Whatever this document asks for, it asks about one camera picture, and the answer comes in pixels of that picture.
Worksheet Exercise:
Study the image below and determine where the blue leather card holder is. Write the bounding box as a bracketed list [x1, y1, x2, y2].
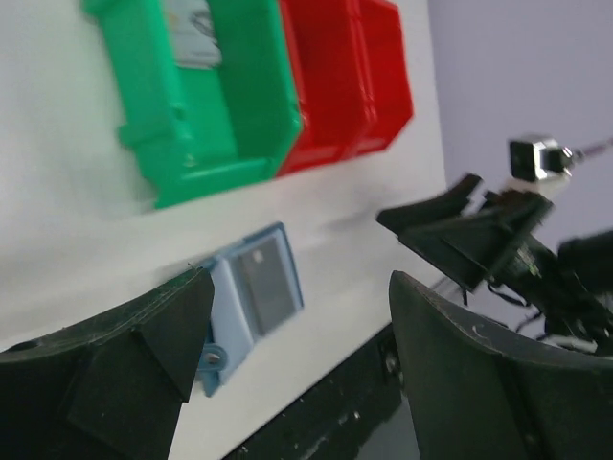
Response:
[197, 221, 304, 398]

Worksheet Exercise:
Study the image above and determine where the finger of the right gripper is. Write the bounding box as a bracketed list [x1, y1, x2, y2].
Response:
[375, 173, 483, 237]
[399, 228, 493, 291]

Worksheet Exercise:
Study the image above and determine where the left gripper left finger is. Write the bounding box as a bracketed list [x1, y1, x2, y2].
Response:
[1, 268, 215, 459]

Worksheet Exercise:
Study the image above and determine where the green plastic bin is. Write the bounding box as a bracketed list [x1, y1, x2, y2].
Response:
[81, 1, 303, 208]

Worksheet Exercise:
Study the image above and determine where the dark grey card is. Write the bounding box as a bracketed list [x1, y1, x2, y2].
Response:
[238, 238, 296, 336]

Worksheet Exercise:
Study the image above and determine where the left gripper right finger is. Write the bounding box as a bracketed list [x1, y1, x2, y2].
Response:
[389, 271, 612, 459]

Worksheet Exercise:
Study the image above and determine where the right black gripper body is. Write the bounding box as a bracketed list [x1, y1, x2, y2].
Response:
[443, 192, 612, 355]

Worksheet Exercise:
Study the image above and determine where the red plastic bin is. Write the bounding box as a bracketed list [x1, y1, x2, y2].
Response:
[278, 1, 375, 176]
[350, 1, 414, 157]

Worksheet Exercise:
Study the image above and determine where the silver VIP card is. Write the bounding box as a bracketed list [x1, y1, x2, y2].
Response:
[163, 0, 222, 69]

